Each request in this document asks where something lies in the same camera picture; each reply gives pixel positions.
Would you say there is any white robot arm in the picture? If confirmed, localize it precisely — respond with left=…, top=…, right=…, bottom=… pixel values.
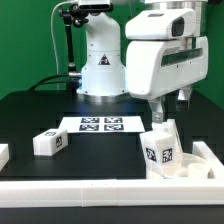
left=78, top=0, right=208, bottom=123

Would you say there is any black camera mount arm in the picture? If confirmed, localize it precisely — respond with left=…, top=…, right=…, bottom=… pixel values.
left=59, top=3, right=88, bottom=75

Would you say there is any white marker sheet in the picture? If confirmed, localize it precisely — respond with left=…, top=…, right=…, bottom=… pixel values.
left=59, top=116, right=145, bottom=133

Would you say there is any white U-shaped fence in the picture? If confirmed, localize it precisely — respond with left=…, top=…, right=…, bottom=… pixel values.
left=0, top=141, right=224, bottom=208

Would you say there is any black cable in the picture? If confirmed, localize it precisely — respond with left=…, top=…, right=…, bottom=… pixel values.
left=27, top=73, right=82, bottom=92

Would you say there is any white cable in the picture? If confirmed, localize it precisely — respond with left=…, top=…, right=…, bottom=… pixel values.
left=50, top=0, right=80, bottom=91

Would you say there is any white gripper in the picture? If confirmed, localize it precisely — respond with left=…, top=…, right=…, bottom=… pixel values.
left=126, top=37, right=208, bottom=123

